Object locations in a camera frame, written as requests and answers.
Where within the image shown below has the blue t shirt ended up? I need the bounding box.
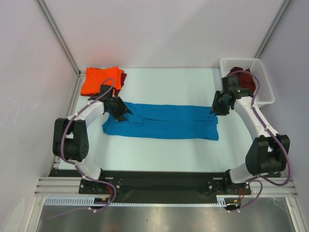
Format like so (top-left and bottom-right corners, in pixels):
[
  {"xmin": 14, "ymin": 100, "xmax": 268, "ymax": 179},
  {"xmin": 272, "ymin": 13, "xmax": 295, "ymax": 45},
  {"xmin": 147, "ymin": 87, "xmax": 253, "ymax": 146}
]
[{"xmin": 102, "ymin": 102, "xmax": 219, "ymax": 141}]

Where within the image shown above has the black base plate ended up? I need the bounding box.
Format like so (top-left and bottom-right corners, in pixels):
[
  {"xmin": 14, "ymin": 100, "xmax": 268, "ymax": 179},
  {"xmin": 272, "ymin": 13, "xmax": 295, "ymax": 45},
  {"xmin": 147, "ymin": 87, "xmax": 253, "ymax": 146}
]
[{"xmin": 49, "ymin": 169, "xmax": 282, "ymax": 204}]

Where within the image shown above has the aluminium front rail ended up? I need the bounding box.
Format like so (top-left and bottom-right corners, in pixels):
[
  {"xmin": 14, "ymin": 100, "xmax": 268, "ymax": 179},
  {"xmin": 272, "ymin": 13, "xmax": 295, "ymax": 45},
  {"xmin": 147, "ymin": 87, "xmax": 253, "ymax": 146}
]
[{"xmin": 34, "ymin": 177, "xmax": 298, "ymax": 198}]

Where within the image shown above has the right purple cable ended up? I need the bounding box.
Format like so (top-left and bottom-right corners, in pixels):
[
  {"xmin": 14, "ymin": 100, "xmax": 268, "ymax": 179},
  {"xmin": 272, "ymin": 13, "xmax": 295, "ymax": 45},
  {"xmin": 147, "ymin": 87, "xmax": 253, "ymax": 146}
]
[{"xmin": 226, "ymin": 72, "xmax": 294, "ymax": 213}]

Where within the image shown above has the white slotted cable duct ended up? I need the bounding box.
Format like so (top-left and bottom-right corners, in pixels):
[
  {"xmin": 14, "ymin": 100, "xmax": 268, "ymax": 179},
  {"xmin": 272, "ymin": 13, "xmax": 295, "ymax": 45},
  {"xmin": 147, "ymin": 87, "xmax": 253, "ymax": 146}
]
[{"xmin": 44, "ymin": 196, "xmax": 241, "ymax": 207}]

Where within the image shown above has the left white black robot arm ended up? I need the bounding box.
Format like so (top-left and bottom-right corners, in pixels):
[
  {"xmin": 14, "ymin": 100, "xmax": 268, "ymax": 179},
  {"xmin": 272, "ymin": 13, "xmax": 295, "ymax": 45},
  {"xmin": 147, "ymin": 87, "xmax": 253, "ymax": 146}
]
[{"xmin": 53, "ymin": 97, "xmax": 133, "ymax": 193}]

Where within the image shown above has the aluminium frame post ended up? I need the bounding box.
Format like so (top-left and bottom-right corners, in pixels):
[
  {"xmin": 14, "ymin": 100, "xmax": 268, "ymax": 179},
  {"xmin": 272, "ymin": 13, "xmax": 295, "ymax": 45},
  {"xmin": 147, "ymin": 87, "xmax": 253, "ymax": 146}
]
[
  {"xmin": 254, "ymin": 0, "xmax": 293, "ymax": 58},
  {"xmin": 34, "ymin": 0, "xmax": 82, "ymax": 75}
]

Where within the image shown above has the right aluminium frame post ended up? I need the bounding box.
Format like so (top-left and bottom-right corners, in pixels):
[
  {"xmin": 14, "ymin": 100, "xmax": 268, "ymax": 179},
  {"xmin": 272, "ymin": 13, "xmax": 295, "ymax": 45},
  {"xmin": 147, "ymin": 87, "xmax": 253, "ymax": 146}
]
[{"xmin": 254, "ymin": 0, "xmax": 293, "ymax": 58}]

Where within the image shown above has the white plastic basket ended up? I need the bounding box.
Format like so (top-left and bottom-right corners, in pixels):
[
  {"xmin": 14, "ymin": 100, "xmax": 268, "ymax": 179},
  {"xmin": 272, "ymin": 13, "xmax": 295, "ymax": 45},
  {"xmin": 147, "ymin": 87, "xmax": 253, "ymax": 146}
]
[{"xmin": 220, "ymin": 57, "xmax": 275, "ymax": 107}]

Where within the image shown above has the left aluminium frame post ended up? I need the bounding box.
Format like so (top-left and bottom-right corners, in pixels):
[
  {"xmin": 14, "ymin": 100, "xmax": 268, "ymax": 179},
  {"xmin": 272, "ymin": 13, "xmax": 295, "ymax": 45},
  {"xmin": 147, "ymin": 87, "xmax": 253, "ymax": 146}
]
[{"xmin": 34, "ymin": 0, "xmax": 82, "ymax": 75}]

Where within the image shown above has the folded orange t shirt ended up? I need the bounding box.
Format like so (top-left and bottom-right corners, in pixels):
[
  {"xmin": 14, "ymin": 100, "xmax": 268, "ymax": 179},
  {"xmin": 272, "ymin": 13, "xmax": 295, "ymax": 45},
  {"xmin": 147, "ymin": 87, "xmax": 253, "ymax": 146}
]
[{"xmin": 81, "ymin": 67, "xmax": 119, "ymax": 96}]

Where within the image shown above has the crumpled dark red t shirt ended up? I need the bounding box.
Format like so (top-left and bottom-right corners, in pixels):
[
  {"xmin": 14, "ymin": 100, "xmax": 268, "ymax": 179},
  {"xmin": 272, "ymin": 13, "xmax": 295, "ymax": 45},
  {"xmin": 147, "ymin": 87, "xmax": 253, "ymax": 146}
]
[{"xmin": 228, "ymin": 67, "xmax": 256, "ymax": 94}]

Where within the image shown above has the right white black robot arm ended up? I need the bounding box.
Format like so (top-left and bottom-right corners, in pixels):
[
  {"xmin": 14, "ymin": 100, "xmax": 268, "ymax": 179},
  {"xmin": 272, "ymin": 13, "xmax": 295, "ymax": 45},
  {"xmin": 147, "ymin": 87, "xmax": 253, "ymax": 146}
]
[{"xmin": 211, "ymin": 88, "xmax": 292, "ymax": 194}]

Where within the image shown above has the folded dark red t shirt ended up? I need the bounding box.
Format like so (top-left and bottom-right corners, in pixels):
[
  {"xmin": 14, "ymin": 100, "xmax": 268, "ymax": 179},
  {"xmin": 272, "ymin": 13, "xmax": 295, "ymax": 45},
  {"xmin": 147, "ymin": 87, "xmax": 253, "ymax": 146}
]
[{"xmin": 113, "ymin": 69, "xmax": 127, "ymax": 97}]

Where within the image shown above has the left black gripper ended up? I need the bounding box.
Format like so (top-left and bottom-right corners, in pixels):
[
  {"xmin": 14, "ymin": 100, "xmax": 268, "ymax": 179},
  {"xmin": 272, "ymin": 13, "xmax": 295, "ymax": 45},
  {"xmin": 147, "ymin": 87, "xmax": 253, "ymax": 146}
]
[{"xmin": 107, "ymin": 97, "xmax": 132, "ymax": 122}]

